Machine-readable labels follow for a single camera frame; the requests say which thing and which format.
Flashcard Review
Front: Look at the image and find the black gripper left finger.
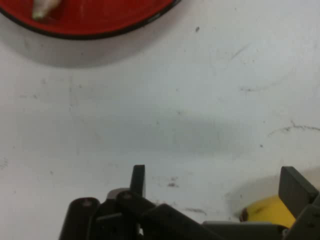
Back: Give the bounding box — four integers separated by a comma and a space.
58, 164, 217, 240

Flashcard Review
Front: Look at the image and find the yellow toy banana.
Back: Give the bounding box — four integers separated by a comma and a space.
239, 194, 298, 229

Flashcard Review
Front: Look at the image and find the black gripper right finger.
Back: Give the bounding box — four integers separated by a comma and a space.
278, 165, 320, 240

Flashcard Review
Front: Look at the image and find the purple toy eggplant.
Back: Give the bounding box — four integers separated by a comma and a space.
31, 0, 61, 21

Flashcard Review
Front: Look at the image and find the red round plate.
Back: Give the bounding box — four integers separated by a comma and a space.
0, 0, 184, 41

